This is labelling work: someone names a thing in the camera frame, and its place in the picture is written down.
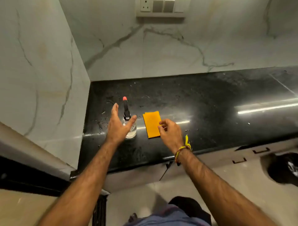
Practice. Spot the clear spray bottle black trigger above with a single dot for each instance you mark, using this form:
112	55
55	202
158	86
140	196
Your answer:
126	111

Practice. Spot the black stone countertop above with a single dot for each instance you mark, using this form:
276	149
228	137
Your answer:
209	104

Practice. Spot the blue red-striped shirt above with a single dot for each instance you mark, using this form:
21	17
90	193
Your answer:
167	216

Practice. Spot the yellow cleaning cloth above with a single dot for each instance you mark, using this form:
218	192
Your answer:
151	123

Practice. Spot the black door frame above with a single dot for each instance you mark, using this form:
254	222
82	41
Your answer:
28	177

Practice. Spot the person's right forearm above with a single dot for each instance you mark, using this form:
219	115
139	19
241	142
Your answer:
216	193

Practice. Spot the person's left forearm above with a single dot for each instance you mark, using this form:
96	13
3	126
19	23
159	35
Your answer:
86	184

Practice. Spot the person's right hand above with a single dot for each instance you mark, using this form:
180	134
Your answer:
171	136

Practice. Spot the white wall switch panel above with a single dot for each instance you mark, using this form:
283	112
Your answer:
160	8

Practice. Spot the yellow thread wristband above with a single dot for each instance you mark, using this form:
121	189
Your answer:
186	147

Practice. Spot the white base cabinet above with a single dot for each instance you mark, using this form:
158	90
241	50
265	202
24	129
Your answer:
209	163

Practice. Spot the black round bin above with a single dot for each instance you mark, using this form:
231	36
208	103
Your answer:
279	168

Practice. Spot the person's foot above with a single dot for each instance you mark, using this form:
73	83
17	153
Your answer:
133	217

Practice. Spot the person's left hand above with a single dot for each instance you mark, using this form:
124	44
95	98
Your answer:
117	130

